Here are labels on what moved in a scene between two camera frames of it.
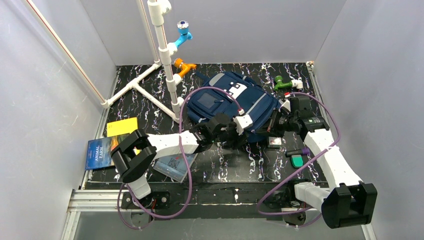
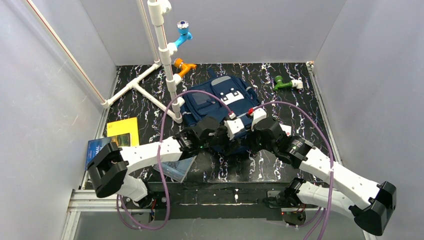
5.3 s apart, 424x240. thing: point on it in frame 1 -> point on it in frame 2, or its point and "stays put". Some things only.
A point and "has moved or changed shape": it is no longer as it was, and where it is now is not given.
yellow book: [123, 127] stays put
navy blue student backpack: [257, 101] has moved or changed shape
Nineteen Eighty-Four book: [174, 166] stays put
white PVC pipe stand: [156, 9] stays put
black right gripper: [272, 126] -> [253, 133]
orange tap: [183, 68] stays put
